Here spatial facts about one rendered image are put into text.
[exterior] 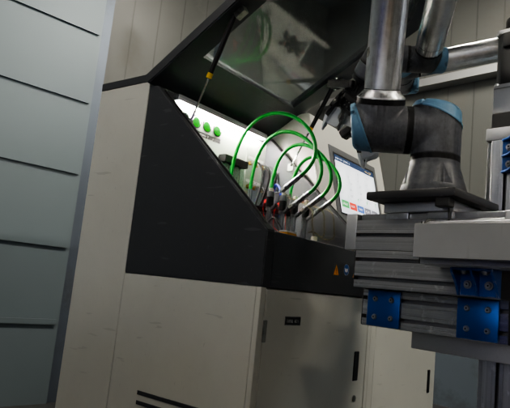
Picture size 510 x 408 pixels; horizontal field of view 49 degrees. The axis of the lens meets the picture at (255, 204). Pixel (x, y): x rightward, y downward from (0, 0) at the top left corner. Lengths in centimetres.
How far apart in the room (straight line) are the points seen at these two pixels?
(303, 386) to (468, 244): 85
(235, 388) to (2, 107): 233
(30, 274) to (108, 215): 146
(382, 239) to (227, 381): 60
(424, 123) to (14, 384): 278
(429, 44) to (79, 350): 150
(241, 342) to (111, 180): 83
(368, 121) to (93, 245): 115
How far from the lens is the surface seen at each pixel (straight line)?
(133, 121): 207
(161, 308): 181
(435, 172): 134
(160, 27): 418
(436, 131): 137
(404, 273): 132
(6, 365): 349
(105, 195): 210
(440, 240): 115
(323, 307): 184
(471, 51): 194
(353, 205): 257
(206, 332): 167
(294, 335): 171
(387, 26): 137
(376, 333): 220
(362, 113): 137
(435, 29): 157
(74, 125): 361
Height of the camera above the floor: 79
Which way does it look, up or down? 8 degrees up
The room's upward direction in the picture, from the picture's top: 6 degrees clockwise
